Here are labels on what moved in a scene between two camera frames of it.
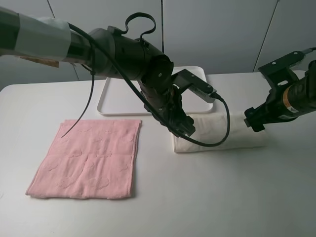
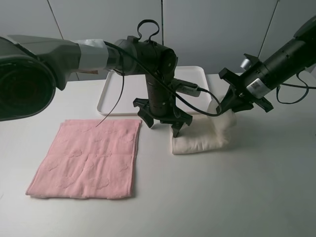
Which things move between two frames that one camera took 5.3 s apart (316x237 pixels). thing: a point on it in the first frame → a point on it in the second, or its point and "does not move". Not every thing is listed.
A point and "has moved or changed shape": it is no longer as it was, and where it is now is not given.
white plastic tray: x=122 y=97 does not move
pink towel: x=96 y=159 does not move
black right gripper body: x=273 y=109 → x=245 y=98
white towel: x=210 y=128 has moved or changed shape
